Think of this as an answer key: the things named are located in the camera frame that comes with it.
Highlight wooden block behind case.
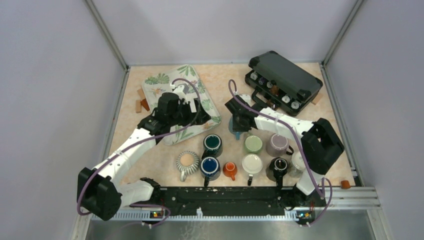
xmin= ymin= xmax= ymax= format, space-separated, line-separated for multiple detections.
xmin=311 ymin=92 xmax=323 ymax=106

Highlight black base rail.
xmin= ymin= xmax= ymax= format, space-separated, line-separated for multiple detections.
xmin=129 ymin=177 xmax=327 ymax=218

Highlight navy blue mug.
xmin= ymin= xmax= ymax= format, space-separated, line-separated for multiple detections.
xmin=200 ymin=156 xmax=221 ymax=188

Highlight black mug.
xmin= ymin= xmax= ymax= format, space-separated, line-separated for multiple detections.
xmin=265 ymin=157 xmax=289 ymax=189

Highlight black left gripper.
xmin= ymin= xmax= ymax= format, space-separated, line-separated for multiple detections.
xmin=168 ymin=97 xmax=211 ymax=127

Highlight dark green mug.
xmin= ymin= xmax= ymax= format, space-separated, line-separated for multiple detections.
xmin=201 ymin=134 xmax=223 ymax=159

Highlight lilac purple mug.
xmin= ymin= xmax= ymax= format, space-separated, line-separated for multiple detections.
xmin=265 ymin=133 xmax=294 ymax=158

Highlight clear floral glass jar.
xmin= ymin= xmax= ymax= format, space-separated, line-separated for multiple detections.
xmin=288 ymin=151 xmax=306 ymax=178

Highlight white ribbed mug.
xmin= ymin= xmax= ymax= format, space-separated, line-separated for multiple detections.
xmin=241 ymin=153 xmax=263 ymax=187

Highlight striped grey white mug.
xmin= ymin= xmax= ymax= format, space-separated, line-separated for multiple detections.
xmin=175 ymin=150 xmax=201 ymax=182

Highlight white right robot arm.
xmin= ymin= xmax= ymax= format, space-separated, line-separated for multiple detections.
xmin=225 ymin=95 xmax=345 ymax=206

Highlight small orange mug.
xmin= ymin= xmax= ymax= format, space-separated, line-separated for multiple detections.
xmin=222 ymin=162 xmax=238 ymax=181

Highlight light blue mug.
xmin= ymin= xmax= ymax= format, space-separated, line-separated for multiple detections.
xmin=228 ymin=117 xmax=243 ymax=141

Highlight wooden blocks beside tray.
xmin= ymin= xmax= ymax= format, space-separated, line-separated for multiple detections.
xmin=135 ymin=88 xmax=150 ymax=114

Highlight white floral tray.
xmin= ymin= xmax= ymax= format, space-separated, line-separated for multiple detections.
xmin=141 ymin=64 xmax=222 ymax=147

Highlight light green mug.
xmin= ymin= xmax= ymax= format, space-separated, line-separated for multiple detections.
xmin=243 ymin=134 xmax=264 ymax=155

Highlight small brown cylinder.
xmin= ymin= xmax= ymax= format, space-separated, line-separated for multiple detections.
xmin=340 ymin=180 xmax=351 ymax=190

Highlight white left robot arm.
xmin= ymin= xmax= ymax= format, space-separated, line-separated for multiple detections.
xmin=77 ymin=92 xmax=210 ymax=221

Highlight black poker chip case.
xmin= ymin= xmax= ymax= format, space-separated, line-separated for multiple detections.
xmin=245 ymin=50 xmax=323 ymax=117

